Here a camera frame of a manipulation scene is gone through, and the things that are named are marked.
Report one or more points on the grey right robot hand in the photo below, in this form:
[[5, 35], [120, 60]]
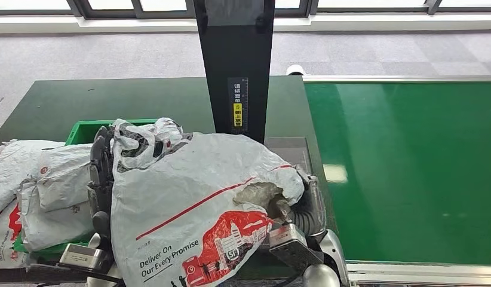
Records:
[[314, 198]]

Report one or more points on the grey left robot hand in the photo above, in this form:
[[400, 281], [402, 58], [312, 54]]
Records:
[[101, 182]]

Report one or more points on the grey parcel with red print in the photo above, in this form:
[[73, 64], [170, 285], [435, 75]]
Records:
[[65, 178]]

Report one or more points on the grey plastic parcel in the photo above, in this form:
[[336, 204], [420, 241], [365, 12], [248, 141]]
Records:
[[55, 229]]

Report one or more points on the large white printed parcel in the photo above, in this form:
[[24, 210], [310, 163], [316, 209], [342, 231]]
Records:
[[182, 186]]

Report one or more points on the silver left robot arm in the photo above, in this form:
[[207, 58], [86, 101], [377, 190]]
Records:
[[99, 279]]

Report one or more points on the green conveyor belt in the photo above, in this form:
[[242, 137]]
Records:
[[407, 158]]

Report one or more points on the white conveyor roller end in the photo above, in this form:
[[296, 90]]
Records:
[[295, 70]]

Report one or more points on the black inbound scanner machine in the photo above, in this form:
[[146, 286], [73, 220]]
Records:
[[235, 59]]

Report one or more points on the green plastic crate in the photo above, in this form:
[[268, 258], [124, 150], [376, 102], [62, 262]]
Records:
[[87, 132]]

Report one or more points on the plain white woven sack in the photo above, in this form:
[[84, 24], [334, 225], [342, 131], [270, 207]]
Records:
[[16, 166]]

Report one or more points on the white sack with red print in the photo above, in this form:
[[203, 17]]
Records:
[[4, 237]]

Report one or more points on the black and yellow label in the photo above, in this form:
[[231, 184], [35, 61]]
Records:
[[238, 105]]

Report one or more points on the white window sill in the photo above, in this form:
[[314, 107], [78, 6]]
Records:
[[348, 23]]

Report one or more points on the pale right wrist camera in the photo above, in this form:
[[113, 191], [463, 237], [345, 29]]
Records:
[[295, 245]]

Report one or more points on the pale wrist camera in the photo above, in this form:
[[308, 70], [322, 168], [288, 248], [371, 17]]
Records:
[[83, 257], [295, 245]]

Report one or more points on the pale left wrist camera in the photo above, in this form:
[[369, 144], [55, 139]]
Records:
[[83, 257]]

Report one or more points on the aluminium conveyor frame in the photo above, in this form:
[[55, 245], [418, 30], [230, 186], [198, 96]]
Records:
[[427, 273]]

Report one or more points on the dark window frame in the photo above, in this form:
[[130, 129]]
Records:
[[111, 10]]

